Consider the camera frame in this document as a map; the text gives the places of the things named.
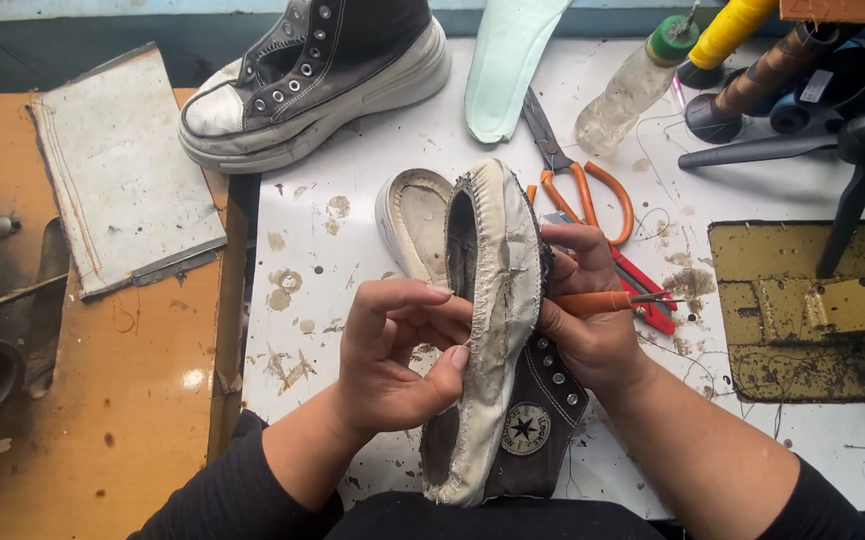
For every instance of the person's left hand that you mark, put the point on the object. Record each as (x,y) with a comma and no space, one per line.
(383,367)

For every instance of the person's right hand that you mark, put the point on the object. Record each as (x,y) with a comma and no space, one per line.
(601,337)

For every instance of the black canvas sneaker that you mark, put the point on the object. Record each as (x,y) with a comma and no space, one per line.
(503,300)

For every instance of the red utility knife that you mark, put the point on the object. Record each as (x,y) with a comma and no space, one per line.
(646,296)

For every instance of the detached white rubber sole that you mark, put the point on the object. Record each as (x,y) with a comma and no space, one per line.
(417,221)

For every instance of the person's black shirt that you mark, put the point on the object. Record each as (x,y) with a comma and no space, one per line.
(492,519)

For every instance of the yellow metal sewing machine plate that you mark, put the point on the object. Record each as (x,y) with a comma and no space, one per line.
(807,322)

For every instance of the clear bottle with green cap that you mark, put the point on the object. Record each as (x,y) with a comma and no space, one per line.
(627,94)

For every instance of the mint green insole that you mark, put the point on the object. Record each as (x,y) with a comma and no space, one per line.
(503,67)

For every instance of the black high-top platform sneaker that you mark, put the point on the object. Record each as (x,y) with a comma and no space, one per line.
(327,82)

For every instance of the brown thread spool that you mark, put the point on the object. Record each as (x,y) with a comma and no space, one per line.
(762,79)

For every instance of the black tripod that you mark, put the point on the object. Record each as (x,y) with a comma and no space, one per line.
(864,142)

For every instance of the grey stitched board piece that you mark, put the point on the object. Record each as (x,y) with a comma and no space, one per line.
(121,172)

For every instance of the yellow thread spool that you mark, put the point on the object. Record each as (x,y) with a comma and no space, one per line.
(732,34)

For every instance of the blue thread spool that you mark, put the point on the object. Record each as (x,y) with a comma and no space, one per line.
(830,86)

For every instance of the thin metal rod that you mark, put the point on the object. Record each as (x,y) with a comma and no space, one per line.
(8,298)

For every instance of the brown leather piece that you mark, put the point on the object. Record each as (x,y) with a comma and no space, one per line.
(845,10)

